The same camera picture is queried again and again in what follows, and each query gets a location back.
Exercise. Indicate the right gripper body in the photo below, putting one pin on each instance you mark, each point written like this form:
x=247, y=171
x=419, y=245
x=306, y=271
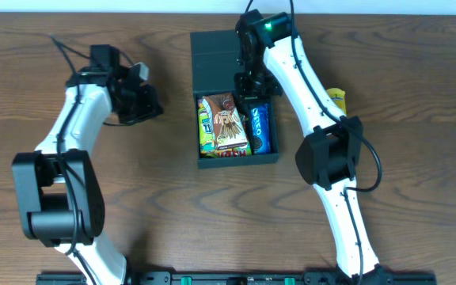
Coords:
x=257, y=88

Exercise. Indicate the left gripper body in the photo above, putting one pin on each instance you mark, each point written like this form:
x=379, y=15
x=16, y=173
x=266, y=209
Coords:
x=140, y=104

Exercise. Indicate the blue Oreo cookie pack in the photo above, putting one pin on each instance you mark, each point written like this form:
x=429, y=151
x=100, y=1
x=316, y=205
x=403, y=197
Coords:
x=261, y=142

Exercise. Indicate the brown Pocky box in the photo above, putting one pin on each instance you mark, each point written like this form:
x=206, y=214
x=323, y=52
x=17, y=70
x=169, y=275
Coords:
x=227, y=129

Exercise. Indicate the green Pretz box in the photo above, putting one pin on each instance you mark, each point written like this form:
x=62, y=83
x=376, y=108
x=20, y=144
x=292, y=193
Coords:
x=206, y=141

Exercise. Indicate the Haribo gummy candy bag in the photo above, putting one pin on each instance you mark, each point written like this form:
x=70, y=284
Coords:
x=227, y=153

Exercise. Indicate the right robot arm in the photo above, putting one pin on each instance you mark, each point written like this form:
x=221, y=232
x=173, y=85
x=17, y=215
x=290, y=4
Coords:
x=329, y=153

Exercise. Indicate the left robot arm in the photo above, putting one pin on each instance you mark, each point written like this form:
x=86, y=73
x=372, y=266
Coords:
x=58, y=195

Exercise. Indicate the small yellow can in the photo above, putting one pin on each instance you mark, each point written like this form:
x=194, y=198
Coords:
x=338, y=97

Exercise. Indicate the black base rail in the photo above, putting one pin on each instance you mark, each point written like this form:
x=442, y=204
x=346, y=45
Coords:
x=377, y=277

